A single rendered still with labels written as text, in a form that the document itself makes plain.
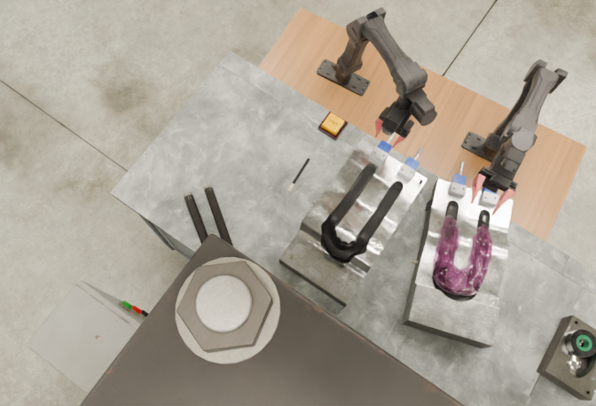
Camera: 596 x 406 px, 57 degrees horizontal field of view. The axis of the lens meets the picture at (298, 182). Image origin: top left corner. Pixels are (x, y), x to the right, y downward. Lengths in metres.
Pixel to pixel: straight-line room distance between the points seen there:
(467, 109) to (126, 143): 1.71
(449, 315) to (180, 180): 1.00
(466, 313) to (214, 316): 1.31
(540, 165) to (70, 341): 1.63
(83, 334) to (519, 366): 1.32
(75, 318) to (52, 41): 2.39
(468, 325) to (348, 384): 1.21
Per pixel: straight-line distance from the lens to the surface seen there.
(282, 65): 2.15
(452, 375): 1.89
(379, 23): 1.70
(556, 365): 1.93
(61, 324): 1.25
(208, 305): 0.58
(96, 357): 1.22
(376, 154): 1.88
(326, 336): 0.62
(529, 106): 1.72
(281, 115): 2.05
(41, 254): 2.94
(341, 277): 1.80
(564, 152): 2.22
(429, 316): 1.78
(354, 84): 2.11
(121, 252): 2.81
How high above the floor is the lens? 2.62
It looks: 70 degrees down
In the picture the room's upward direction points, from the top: 2 degrees clockwise
